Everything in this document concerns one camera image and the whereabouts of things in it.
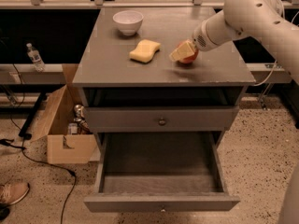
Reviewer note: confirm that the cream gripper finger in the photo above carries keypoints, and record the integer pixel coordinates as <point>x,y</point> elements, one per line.
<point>174,55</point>

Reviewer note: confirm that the red apple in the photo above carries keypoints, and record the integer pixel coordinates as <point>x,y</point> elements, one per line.
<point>187,52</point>

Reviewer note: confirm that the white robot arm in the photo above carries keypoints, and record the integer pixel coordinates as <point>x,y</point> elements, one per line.
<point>264,170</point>

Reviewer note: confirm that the closed grey upper drawer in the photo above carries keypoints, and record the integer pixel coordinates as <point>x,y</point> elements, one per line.
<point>160,119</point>

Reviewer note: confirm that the grey drawer cabinet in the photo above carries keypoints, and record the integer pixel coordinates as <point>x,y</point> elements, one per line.
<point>107,77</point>

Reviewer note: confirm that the open grey lower drawer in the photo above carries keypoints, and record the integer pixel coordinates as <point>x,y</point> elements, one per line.
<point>160,172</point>

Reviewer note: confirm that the yellow sponge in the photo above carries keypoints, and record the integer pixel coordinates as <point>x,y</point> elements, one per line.
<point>144,51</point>

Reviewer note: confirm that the white bowl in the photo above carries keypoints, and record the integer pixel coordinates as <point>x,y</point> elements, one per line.
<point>128,22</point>

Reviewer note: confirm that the items inside cardboard box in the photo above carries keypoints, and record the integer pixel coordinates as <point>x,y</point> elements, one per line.
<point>79,124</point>

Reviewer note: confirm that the cardboard box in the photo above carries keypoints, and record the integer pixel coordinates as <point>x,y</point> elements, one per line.
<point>63,147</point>

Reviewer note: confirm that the plastic water bottle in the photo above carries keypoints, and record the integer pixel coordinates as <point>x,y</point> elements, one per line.
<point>35,57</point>

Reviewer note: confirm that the tan sneaker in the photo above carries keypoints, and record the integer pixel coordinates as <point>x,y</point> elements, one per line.
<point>13,193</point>

